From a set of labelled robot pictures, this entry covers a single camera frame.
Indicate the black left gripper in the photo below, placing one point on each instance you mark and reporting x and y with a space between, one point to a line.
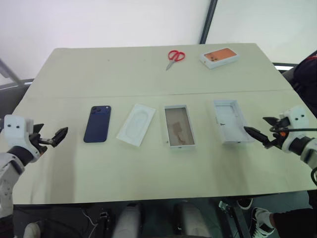
39 143

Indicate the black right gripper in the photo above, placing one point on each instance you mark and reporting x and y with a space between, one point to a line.
278 141

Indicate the white phone box lid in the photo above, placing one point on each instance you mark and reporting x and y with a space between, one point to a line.
231 121

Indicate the dark blue smartphone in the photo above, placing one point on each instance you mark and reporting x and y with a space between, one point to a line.
97 125

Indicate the white phone box base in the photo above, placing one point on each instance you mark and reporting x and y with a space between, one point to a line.
179 127

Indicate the white cardboard insert tray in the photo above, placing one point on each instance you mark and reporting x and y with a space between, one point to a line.
136 125

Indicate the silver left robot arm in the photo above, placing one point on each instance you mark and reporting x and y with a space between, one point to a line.
7 171

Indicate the white box with orange phone print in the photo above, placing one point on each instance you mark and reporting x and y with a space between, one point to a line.
220 58

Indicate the person in dark clothes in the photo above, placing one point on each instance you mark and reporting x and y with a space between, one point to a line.
307 79

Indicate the white and black sneaker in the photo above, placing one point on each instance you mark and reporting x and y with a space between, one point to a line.
261 220
245 203

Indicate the metal table clamp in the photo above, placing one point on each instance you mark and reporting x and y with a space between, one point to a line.
225 205

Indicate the grey rounded shape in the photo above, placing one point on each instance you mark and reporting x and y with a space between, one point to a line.
128 220

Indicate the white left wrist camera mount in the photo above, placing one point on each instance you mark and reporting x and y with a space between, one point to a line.
16 135

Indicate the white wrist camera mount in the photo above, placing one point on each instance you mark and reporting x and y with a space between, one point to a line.
296 116
16 135

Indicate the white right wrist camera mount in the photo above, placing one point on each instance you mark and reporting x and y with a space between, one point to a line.
296 116

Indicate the grey metal frame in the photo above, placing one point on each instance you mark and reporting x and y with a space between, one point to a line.
10 74

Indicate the dark window frame post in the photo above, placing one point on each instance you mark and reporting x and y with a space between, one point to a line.
208 22

